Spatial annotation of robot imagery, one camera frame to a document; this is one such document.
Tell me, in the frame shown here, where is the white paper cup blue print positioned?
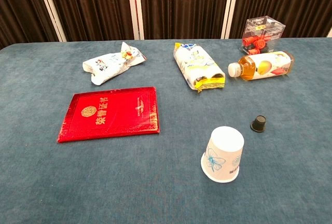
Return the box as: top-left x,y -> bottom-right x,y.
200,126 -> 245,183

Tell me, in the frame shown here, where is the white yellow biscuit pack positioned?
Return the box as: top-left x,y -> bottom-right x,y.
173,42 -> 226,93

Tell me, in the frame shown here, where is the red certificate book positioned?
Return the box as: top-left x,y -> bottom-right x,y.
57,86 -> 161,144

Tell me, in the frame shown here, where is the white crumpled snack bag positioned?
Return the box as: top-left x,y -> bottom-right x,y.
82,41 -> 147,86

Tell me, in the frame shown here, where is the blue felt table cloth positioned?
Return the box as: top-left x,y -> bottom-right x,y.
0,37 -> 332,224

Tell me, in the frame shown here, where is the small black capsule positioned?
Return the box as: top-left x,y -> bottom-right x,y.
250,115 -> 267,133

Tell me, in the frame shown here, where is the orange juice bottle white cap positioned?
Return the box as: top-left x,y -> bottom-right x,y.
227,51 -> 296,81

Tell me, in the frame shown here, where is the clear box with red parts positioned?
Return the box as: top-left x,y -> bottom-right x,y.
238,16 -> 286,55

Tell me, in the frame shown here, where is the white partition post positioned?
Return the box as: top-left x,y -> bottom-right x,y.
34,0 -> 67,43
126,0 -> 145,40
220,0 -> 241,39

